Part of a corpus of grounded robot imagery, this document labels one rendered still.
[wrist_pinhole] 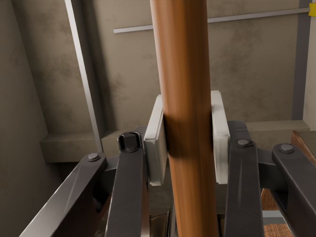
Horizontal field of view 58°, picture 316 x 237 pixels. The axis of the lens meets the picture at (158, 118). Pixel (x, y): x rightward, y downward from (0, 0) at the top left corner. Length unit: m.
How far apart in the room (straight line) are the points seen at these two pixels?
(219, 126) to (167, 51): 0.05
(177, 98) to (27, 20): 3.66
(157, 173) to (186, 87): 0.05
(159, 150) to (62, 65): 3.56
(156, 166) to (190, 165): 0.03
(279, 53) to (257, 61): 0.24
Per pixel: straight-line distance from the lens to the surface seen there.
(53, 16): 3.64
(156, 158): 0.15
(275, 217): 1.38
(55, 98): 3.86
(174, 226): 1.95
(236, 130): 0.17
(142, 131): 0.17
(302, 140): 2.03
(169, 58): 0.16
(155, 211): 2.28
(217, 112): 0.17
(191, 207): 0.20
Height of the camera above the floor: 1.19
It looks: 8 degrees up
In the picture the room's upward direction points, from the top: 94 degrees counter-clockwise
